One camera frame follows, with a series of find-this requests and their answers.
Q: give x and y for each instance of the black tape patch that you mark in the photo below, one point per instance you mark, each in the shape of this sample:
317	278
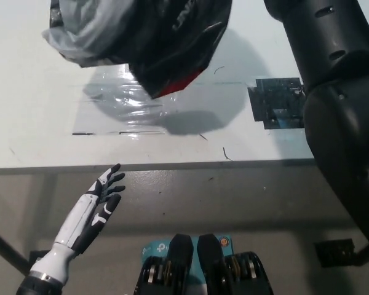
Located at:
276	101

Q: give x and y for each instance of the grey and black plastic bag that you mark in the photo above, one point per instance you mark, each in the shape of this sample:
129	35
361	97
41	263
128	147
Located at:
160	46

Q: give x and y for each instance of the small dark thread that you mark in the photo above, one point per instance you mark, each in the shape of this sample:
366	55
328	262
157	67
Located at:
226	153

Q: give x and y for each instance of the black floor plate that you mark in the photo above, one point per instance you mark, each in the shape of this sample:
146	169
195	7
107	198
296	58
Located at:
37	258
333	253

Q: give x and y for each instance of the clear tape patch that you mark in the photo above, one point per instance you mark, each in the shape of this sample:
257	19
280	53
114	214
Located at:
110	107

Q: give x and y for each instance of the white and black left hand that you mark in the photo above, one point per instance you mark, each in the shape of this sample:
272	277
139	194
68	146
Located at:
86	215

